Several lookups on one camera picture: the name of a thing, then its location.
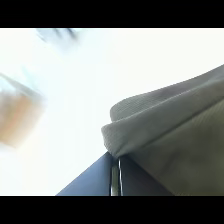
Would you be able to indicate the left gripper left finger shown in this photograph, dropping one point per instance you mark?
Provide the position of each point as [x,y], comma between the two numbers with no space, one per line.
[95,180]

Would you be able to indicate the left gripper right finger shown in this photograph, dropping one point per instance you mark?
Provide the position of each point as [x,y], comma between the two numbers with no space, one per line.
[138,183]

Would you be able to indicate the olive green garment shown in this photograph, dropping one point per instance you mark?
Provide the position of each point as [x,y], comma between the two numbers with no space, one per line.
[173,133]

